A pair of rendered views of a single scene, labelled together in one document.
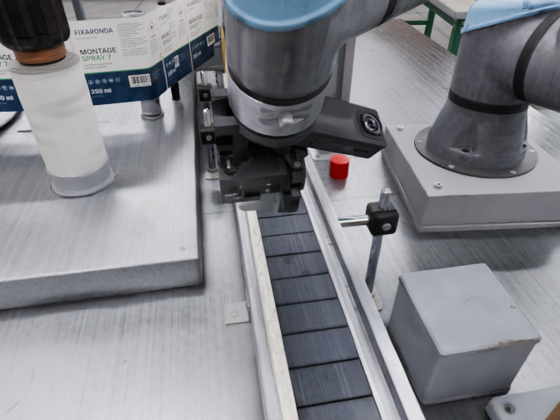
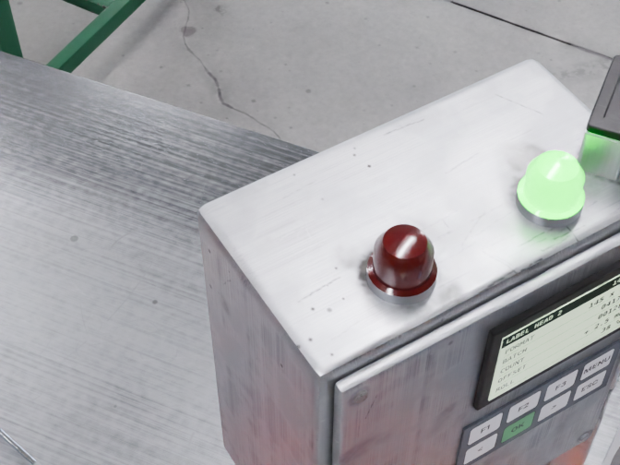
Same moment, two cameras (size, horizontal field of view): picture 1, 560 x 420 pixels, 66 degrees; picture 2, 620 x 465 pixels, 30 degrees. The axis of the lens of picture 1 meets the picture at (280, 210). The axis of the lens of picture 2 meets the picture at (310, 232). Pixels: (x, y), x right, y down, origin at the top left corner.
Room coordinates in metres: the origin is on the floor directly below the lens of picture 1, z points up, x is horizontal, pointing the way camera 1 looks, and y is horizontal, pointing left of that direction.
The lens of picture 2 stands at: (0.67, 0.25, 1.82)
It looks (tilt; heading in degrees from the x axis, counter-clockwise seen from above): 51 degrees down; 303
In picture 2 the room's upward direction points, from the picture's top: straight up
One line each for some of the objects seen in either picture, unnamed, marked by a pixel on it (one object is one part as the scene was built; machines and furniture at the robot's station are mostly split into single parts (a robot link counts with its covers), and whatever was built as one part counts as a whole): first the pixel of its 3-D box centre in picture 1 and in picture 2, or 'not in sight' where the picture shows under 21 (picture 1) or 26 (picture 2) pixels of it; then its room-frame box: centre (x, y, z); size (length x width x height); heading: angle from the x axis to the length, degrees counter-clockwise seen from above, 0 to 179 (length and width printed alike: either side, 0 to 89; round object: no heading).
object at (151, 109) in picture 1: (143, 67); not in sight; (0.78, 0.25, 0.97); 0.05 x 0.05 x 0.19
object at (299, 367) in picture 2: not in sight; (424, 339); (0.79, -0.03, 1.38); 0.17 x 0.10 x 0.19; 65
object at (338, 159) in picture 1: (339, 166); not in sight; (0.64, -0.10, 0.85); 0.03 x 0.03 x 0.03
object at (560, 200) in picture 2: not in sight; (554, 182); (0.76, -0.05, 1.49); 0.03 x 0.03 x 0.02
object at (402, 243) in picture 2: not in sight; (403, 257); (0.79, 0.01, 1.49); 0.03 x 0.03 x 0.02
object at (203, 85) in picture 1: (214, 99); not in sight; (0.83, 0.13, 0.89); 0.06 x 0.03 x 0.12; 100
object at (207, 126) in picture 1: (209, 142); not in sight; (0.65, 0.12, 0.89); 0.03 x 0.03 x 0.12; 10
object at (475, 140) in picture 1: (481, 120); not in sight; (0.63, -0.32, 0.94); 0.15 x 0.15 x 0.10
